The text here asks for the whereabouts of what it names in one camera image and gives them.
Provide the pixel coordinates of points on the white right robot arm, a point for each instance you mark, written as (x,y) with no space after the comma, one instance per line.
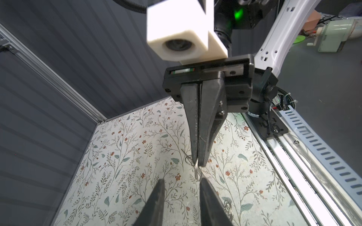
(288,24)

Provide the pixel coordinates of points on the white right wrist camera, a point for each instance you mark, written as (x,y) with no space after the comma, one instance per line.
(183,31)

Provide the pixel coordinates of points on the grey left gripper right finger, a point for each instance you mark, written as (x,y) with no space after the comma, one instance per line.
(211,209)

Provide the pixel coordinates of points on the white vented strip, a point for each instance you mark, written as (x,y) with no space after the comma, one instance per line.
(338,168)

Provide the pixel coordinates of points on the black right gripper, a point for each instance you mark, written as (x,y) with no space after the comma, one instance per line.
(233,80)

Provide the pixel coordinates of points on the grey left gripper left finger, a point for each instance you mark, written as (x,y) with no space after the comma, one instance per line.
(152,212)

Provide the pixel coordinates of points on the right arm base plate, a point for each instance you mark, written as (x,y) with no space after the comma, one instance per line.
(269,125)

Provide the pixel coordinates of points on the aluminium mounting rail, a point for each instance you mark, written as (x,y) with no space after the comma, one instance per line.
(319,197)

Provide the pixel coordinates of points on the green key tag with key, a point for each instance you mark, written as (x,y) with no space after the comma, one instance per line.
(195,171)

